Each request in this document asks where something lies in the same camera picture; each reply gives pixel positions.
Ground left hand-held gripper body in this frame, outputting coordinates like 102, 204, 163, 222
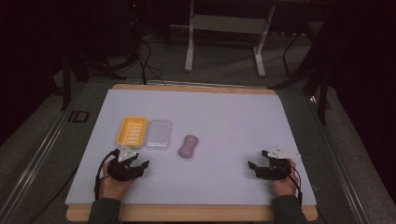
107, 147, 145, 182

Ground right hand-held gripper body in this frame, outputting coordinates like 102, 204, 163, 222
257, 147, 302, 181

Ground yellow soap dish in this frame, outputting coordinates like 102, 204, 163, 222
116, 116, 149, 149

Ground clear plastic soap dish lid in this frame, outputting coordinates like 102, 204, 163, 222
145, 119, 173, 151

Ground pink soap bar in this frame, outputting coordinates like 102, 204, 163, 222
177, 133, 200, 160

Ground person's right hand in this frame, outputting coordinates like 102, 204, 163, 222
272, 158, 301, 198

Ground person's left hand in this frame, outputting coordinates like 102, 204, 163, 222
98, 161, 136, 202

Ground black tripod stand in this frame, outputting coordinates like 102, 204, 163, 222
268, 18, 332, 126

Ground black stand legs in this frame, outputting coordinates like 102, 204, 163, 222
52, 46, 129, 112

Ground white metal stand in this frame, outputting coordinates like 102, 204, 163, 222
184, 0, 276, 78

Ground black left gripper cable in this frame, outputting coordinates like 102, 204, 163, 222
93, 148, 120, 202

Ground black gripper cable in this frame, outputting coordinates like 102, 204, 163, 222
279, 164, 304, 207
93, 148, 120, 202

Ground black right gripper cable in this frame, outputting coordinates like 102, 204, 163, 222
279, 164, 304, 207

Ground black floor cables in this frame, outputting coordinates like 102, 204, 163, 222
134, 18, 167, 86

